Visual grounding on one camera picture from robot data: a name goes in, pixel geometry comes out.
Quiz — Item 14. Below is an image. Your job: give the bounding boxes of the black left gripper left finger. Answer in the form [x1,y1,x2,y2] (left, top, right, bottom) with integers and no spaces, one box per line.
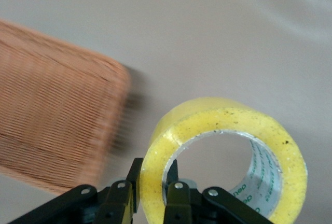
[5,158,144,224]

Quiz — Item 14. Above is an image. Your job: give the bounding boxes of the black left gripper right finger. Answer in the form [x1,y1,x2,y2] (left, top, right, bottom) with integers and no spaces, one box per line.
[163,159,275,224]

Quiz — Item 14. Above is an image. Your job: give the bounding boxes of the yellow ring donut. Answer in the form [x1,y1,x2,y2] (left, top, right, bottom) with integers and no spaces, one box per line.
[140,96,308,224]

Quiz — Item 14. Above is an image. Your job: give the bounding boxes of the brown wicker basket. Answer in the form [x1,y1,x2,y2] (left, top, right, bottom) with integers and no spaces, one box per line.
[0,19,132,196]

